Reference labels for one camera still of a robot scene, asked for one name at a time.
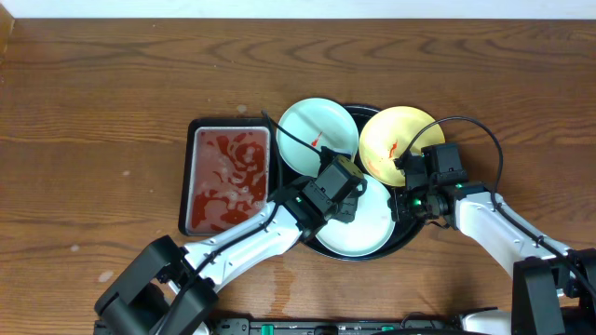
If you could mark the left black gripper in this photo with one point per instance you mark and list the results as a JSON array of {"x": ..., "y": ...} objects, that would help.
[{"x": 349, "y": 207}]

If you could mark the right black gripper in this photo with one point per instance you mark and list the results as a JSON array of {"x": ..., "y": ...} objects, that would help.
[{"x": 398, "y": 205}]

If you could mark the light blue plate bottom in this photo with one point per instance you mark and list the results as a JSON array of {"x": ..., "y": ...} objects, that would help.
[{"x": 370, "y": 229}]

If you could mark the light blue plate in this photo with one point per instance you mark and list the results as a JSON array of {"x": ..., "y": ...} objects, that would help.
[
  {"x": 370, "y": 229},
  {"x": 316, "y": 122}
]

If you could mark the yellow plate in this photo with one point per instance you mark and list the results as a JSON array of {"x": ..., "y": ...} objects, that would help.
[{"x": 385, "y": 137}]

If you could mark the light blue plate top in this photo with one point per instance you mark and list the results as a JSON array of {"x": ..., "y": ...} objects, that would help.
[{"x": 316, "y": 122}]

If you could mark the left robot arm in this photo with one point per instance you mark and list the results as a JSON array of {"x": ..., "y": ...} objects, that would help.
[{"x": 169, "y": 289}]

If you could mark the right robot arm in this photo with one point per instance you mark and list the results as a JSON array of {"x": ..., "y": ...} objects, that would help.
[{"x": 553, "y": 285}]

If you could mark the round black tray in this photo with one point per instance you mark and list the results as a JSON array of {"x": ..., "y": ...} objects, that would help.
[{"x": 402, "y": 233}]

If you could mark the rectangular black water tray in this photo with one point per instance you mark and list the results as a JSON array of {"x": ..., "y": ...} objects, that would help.
[{"x": 227, "y": 174}]

